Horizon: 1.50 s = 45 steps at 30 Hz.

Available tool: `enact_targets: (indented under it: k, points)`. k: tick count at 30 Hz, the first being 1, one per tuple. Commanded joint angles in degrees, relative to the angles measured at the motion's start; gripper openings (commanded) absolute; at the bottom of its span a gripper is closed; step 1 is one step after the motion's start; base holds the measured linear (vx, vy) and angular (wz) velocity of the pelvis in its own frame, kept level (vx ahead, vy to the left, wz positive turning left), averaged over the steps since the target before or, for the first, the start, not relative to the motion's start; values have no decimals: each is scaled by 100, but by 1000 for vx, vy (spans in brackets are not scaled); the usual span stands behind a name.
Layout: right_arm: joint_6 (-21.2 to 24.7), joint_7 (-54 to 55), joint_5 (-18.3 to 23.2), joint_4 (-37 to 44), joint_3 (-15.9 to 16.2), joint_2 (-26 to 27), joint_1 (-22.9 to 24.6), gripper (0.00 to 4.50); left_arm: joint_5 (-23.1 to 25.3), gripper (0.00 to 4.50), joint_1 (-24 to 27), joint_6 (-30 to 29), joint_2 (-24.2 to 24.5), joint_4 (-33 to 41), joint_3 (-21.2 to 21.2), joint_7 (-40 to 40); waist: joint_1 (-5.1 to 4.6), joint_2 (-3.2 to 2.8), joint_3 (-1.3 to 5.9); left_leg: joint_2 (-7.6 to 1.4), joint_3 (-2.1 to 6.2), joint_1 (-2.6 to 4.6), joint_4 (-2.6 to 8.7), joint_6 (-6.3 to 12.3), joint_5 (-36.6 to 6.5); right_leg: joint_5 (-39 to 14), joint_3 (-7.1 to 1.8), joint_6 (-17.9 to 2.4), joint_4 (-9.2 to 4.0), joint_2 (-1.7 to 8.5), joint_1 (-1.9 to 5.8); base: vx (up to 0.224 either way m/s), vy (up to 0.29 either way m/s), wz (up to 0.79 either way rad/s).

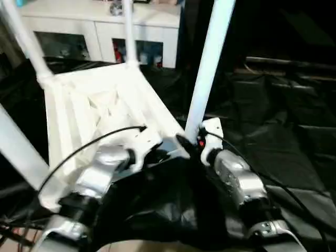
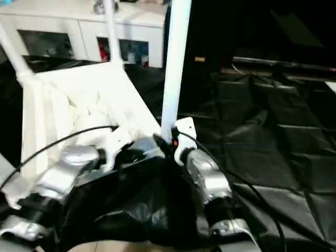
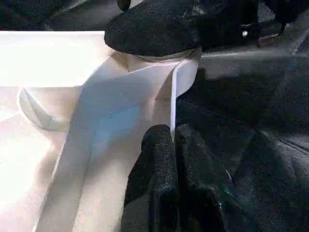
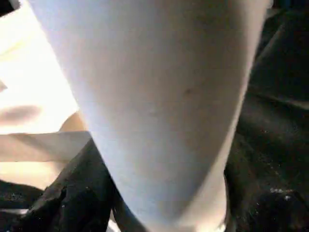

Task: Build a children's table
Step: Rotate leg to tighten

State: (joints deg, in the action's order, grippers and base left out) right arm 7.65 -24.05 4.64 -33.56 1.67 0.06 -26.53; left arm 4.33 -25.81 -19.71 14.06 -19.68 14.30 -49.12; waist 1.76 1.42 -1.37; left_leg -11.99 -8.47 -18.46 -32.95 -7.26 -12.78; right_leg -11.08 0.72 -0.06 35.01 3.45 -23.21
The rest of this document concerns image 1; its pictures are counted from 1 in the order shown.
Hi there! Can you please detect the white plastic table top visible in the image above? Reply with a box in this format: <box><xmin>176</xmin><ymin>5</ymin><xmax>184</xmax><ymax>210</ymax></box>
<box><xmin>38</xmin><ymin>63</ymin><xmax>193</xmax><ymax>213</ymax></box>

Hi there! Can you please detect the silver metal bar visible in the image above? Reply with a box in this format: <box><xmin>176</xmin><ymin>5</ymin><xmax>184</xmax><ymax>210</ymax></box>
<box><xmin>244</xmin><ymin>56</ymin><xmax>336</xmax><ymax>72</ymax></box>

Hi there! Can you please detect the large black screen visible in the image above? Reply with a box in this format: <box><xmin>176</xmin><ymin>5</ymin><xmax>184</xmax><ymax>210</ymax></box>
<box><xmin>178</xmin><ymin>0</ymin><xmax>336</xmax><ymax>65</ymax></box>

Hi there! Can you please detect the white glass-door cabinet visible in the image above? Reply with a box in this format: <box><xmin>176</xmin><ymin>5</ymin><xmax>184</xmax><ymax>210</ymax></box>
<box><xmin>16</xmin><ymin>0</ymin><xmax>182</xmax><ymax>68</ymax></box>

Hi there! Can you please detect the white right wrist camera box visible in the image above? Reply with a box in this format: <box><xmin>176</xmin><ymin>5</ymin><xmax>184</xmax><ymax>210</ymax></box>
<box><xmin>198</xmin><ymin>118</ymin><xmax>224</xmax><ymax>166</ymax></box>

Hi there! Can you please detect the dark crumpled bundle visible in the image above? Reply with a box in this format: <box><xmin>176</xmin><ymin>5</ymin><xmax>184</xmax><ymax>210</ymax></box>
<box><xmin>109</xmin><ymin>2</ymin><xmax>124</xmax><ymax>17</ymax></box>

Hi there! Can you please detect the black plastic mat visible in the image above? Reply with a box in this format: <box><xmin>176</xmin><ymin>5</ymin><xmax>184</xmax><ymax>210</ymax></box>
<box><xmin>0</xmin><ymin>55</ymin><xmax>336</xmax><ymax>250</ymax></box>

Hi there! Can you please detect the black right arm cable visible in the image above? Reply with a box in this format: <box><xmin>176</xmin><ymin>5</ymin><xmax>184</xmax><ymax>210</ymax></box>
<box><xmin>206</xmin><ymin>131</ymin><xmax>332</xmax><ymax>248</ymax></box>

